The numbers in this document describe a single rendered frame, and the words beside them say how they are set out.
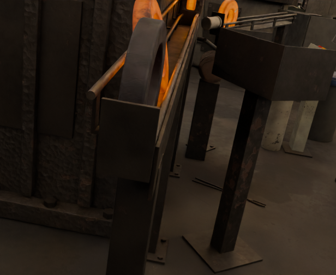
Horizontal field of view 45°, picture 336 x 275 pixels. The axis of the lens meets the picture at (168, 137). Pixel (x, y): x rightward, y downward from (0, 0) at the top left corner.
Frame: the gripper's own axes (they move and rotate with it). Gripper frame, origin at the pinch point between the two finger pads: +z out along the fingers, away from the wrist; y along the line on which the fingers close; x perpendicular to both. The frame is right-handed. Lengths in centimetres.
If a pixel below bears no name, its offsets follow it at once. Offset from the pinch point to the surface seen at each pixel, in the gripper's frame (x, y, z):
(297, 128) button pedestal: 13, -4, 53
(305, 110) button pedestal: 10.2, -2.1, 41.7
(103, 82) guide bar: -77, 174, 28
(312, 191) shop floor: 19, 49, 66
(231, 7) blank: -58, 18, 15
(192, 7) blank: -73, 65, 21
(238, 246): -19, 107, 79
